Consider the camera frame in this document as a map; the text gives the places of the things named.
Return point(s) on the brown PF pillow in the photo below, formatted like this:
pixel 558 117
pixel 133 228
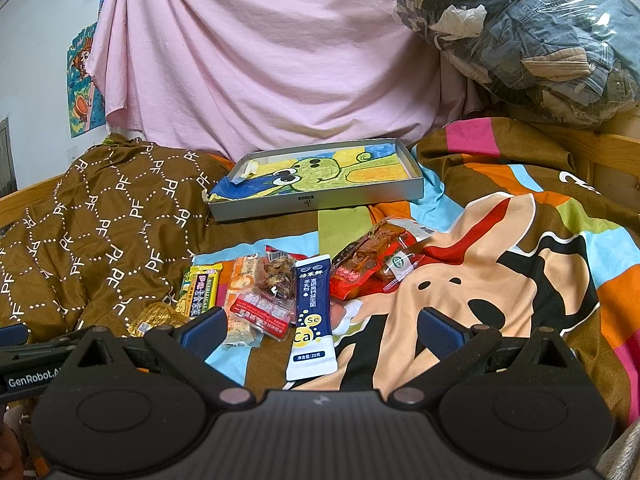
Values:
pixel 114 236

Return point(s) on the pink sausage pack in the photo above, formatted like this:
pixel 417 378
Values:
pixel 342 313

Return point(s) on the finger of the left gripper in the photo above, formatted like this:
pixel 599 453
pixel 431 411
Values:
pixel 14 335

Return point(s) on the yellow green biscuit packet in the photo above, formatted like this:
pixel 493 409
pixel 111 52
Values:
pixel 198 292

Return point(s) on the plastic bag of clothes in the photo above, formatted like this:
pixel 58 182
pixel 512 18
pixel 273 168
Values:
pixel 573 61

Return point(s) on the orange rice cracker bar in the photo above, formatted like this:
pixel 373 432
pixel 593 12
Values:
pixel 240 333

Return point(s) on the colourful cartoon blanket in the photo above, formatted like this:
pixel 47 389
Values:
pixel 520 242

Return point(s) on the pink sheet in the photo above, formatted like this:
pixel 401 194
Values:
pixel 239 76

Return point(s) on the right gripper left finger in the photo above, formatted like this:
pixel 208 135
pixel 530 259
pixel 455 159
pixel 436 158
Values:
pixel 182 353

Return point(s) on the blue milk powder sachet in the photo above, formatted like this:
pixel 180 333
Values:
pixel 312 353

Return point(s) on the cartoon wall poster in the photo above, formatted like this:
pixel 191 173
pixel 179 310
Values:
pixel 85 103

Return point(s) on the red dried tofu packet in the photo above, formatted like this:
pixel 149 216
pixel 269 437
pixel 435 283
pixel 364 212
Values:
pixel 379 260

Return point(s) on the red nut snack packet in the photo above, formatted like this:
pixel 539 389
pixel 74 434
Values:
pixel 272 310

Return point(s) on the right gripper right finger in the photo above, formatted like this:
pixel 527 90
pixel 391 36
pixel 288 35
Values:
pixel 461 352

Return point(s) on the grey tray with cartoon liner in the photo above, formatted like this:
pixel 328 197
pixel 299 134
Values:
pixel 315 177

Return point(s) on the gold foil snack packet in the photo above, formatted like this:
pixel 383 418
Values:
pixel 154 315

